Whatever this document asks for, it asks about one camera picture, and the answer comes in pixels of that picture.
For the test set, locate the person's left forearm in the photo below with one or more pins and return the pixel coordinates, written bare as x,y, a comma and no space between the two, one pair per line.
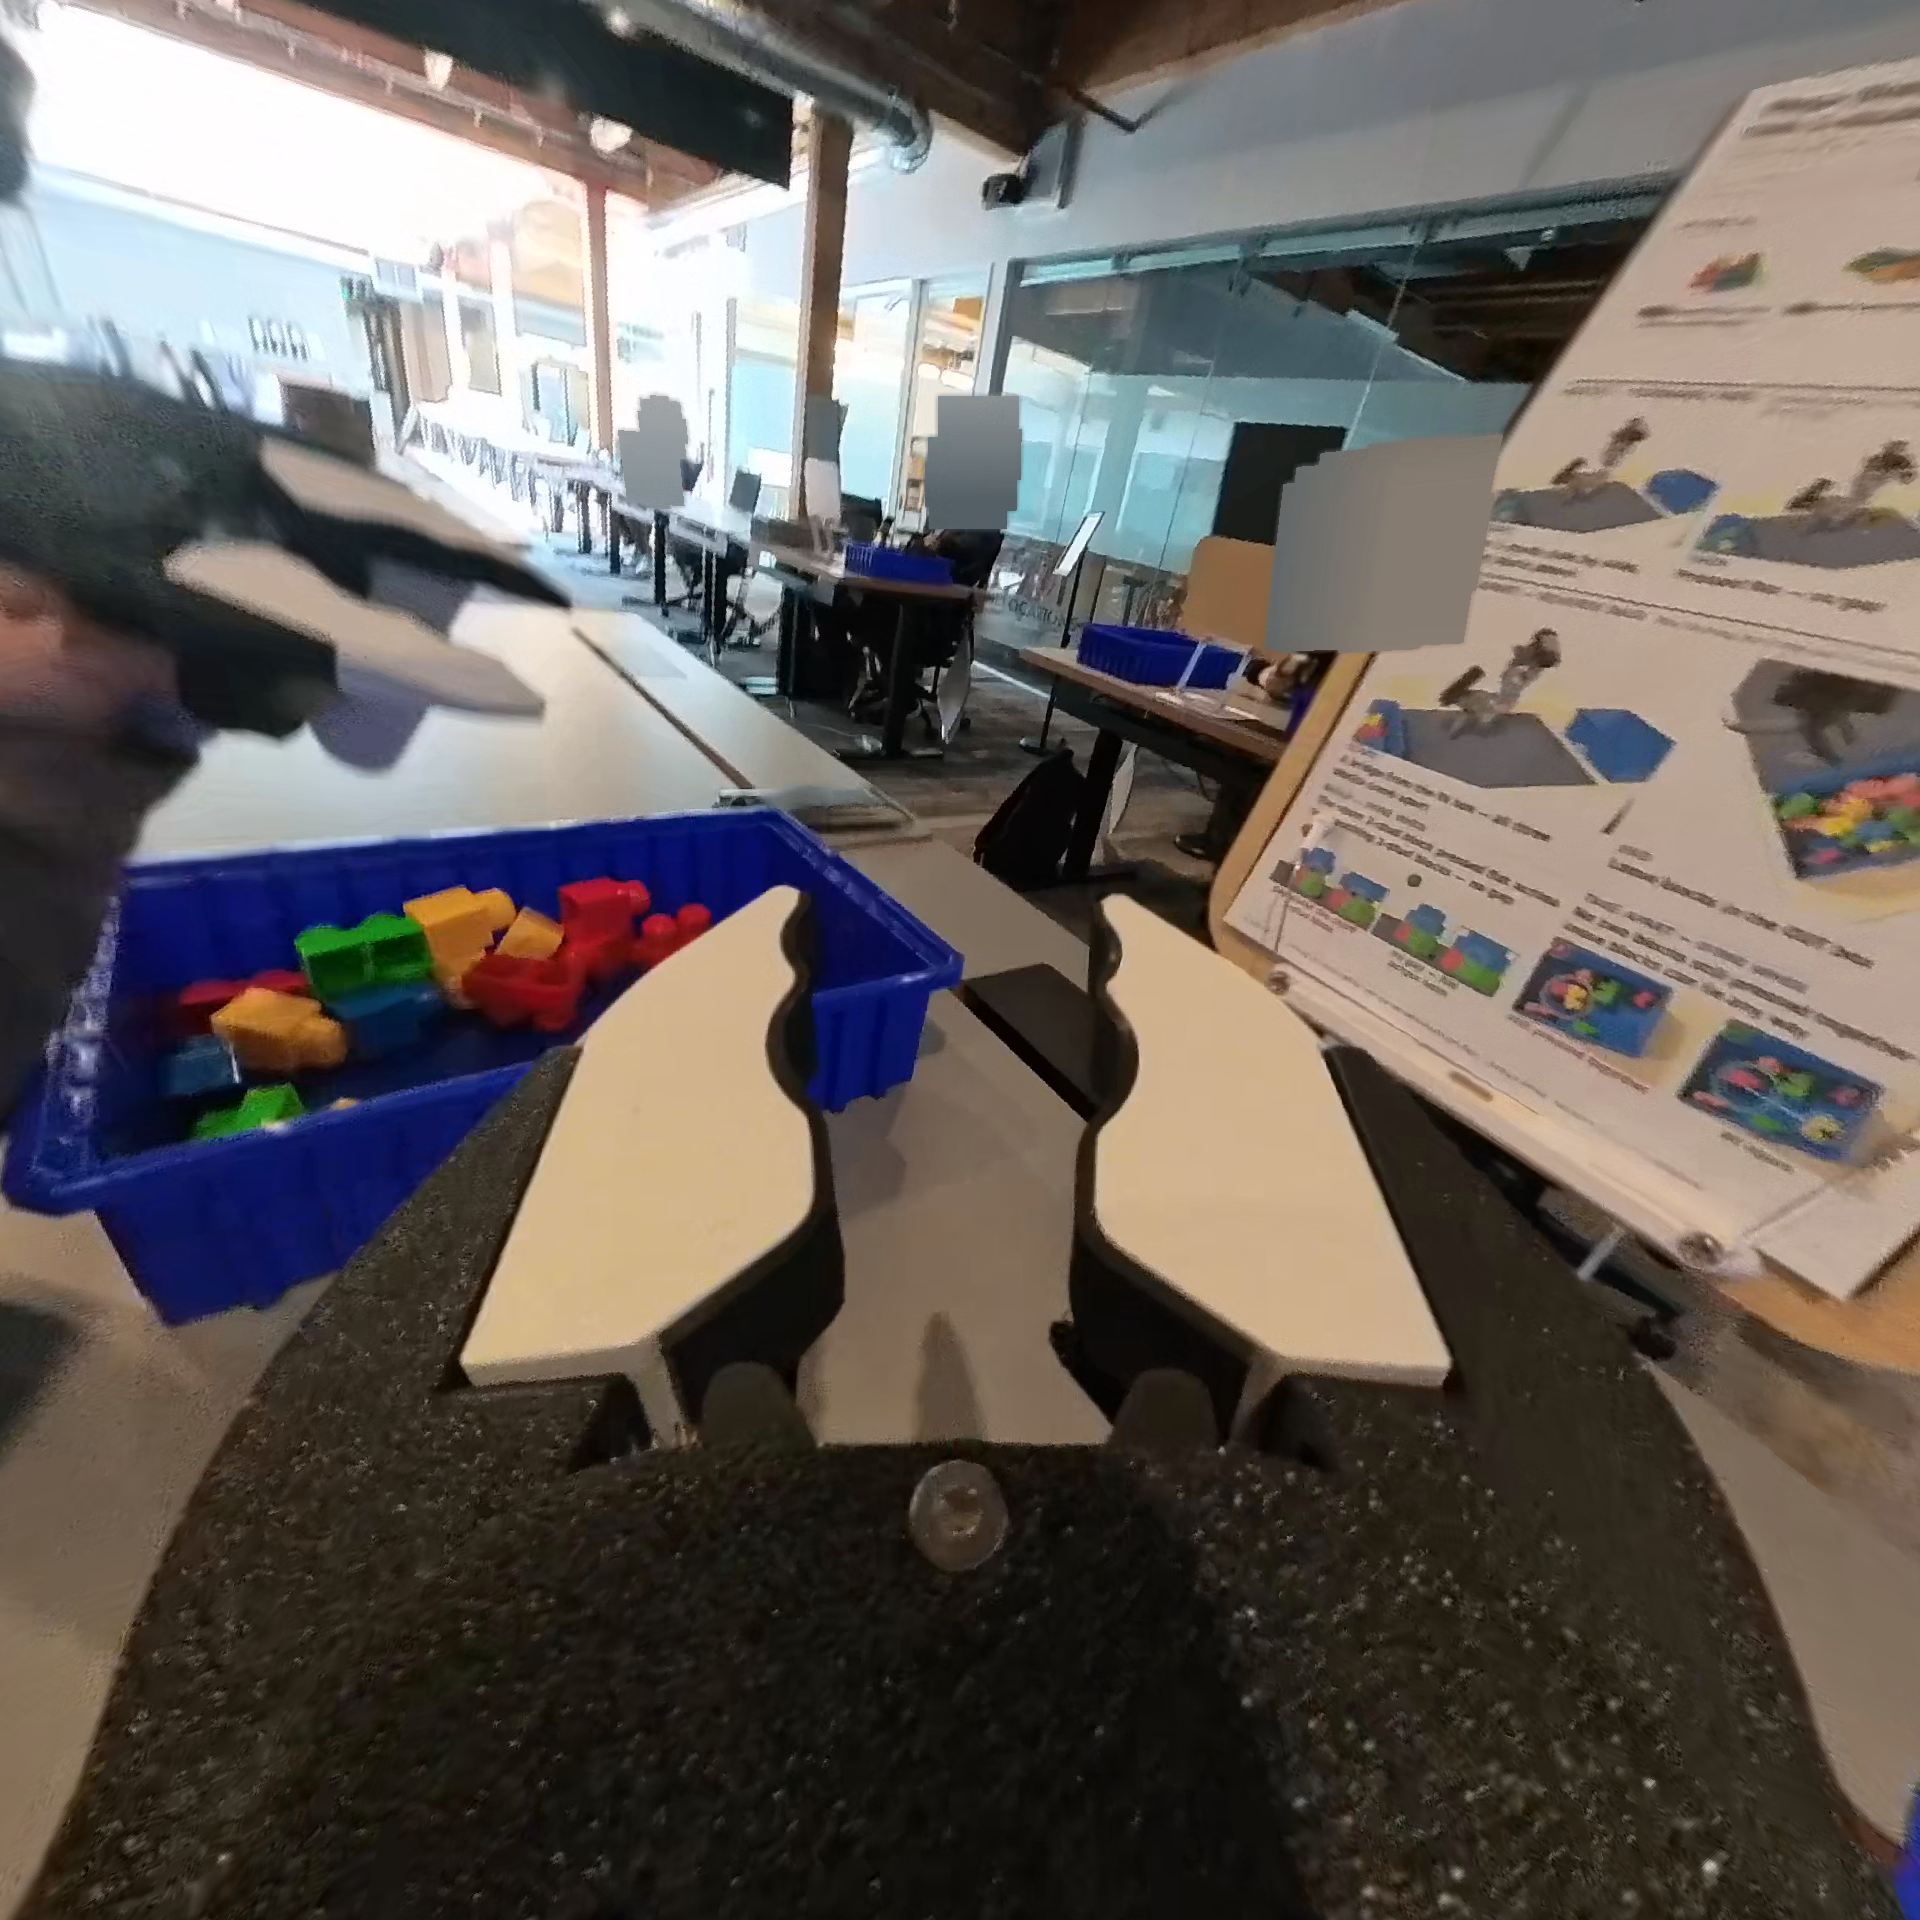
54,900

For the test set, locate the tan cardboard panel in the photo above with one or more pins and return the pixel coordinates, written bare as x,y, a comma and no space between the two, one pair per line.
1230,588

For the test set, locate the white floor sign stand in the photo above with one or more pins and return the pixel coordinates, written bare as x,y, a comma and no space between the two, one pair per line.
1080,550

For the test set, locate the black ceiling speaker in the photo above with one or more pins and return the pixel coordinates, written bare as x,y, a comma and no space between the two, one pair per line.
1005,188

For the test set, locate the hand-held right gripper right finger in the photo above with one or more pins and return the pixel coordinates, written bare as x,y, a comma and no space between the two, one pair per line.
1244,1170

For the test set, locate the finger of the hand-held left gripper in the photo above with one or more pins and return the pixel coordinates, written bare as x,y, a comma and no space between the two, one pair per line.
390,510
345,628

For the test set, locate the blue plastic bin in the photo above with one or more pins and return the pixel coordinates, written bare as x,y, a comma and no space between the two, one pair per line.
897,564
301,1214
1149,656

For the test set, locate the brown edged office desk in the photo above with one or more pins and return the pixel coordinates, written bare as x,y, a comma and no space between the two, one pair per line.
856,578
1142,705

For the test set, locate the black backpack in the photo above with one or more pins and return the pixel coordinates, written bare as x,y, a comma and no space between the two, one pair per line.
1037,825

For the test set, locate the printed instruction poster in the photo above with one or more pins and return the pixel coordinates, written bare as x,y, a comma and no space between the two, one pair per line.
1650,749

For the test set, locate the person's left hand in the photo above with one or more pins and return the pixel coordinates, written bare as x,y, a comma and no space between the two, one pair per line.
61,660

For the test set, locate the wooden post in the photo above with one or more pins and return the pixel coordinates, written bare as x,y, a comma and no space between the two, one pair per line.
820,300

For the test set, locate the instruction poster on white stand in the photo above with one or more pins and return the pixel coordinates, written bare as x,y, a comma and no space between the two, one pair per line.
1277,763

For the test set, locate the metal ceiling duct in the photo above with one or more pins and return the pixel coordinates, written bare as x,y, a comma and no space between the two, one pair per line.
840,76

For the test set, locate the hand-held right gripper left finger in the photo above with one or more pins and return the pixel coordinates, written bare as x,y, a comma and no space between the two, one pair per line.
646,1170

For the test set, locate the flat black desk cover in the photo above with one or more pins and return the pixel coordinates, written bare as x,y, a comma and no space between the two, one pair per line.
1037,1027

